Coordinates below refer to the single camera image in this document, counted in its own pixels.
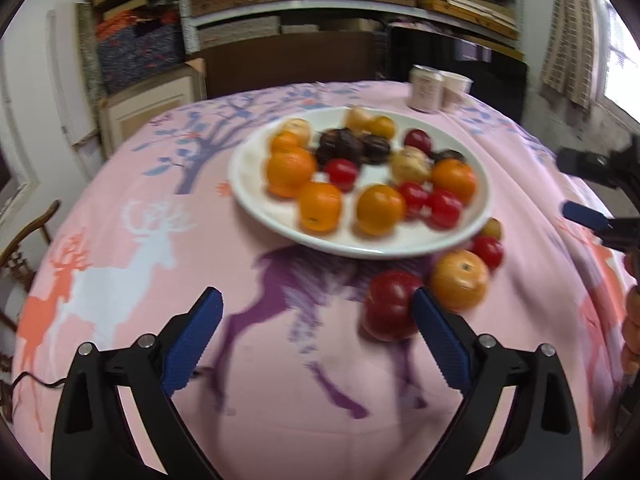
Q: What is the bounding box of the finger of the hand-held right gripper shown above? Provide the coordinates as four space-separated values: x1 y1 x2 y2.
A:
561 200 640 252
556 134 640 190

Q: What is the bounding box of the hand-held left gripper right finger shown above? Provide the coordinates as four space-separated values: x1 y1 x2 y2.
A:
411 286 586 480

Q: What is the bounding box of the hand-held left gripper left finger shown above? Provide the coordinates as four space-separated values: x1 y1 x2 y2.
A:
50 286 224 480

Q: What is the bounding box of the dark red plum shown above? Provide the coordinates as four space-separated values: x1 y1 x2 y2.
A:
361 270 426 342

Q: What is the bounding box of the golden yellow round fruit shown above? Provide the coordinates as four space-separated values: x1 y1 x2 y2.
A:
430 250 491 312

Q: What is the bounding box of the small red fruit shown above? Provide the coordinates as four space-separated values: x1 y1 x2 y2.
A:
397 181 430 220
467 235 506 271
422 188 463 231
325 158 360 192

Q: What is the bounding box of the large orange mandarin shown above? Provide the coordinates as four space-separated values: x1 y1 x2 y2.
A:
431 158 478 206

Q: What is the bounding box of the small orange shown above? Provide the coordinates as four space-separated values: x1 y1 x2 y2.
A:
298 181 344 233
266 146 318 198
356 184 407 236
270 131 301 153

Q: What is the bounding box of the white oval plate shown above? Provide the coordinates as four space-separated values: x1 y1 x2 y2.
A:
227 106 495 260

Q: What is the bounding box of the yellow striped pepino melon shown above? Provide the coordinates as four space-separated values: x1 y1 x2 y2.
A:
389 146 432 184

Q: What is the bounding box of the dark purple fruit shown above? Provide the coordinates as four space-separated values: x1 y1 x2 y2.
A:
315 130 351 166
340 129 368 165
361 134 393 165

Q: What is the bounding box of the yellow orange citrus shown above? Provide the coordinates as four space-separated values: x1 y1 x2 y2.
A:
369 116 397 140

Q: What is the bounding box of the pale yellow round fruit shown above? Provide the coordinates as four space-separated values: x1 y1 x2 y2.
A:
345 105 373 133
285 118 312 143

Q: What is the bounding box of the person's right hand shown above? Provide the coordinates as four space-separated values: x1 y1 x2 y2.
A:
620 252 640 378

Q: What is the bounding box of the small bright window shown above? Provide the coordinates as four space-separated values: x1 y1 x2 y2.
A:
602 0 640 121

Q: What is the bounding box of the black panel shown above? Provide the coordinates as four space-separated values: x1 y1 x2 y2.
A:
387 25 530 126

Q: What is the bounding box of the pink deer print tablecloth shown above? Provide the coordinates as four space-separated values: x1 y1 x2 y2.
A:
12 80 640 480

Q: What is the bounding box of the white paper cup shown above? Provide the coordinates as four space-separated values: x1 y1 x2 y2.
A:
440 71 474 112

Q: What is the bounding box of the pink drink can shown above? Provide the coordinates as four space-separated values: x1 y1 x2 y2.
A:
407 65 444 112

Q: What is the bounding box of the stack of pale wooden frames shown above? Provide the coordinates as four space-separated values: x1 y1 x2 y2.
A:
422 0 523 56

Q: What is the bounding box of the wooden chair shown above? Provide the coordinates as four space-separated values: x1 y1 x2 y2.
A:
0 200 62 311

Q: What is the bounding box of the stack of blue patterned boxes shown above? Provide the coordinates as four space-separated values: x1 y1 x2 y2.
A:
95 15 186 93

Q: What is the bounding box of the white board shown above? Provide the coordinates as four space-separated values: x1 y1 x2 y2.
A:
46 7 101 146

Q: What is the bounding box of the dark brown wooden panel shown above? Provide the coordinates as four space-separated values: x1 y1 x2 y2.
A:
192 30 391 98

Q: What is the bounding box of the speckled grey board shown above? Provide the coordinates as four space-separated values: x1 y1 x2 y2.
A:
75 2 108 98

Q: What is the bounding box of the white metal shelf rack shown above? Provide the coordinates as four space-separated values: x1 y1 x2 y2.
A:
82 0 526 61

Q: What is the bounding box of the beige grid wall hanging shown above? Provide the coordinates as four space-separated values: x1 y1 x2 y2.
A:
540 0 611 111

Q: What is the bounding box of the black cable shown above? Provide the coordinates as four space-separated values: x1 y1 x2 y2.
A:
7 372 68 391

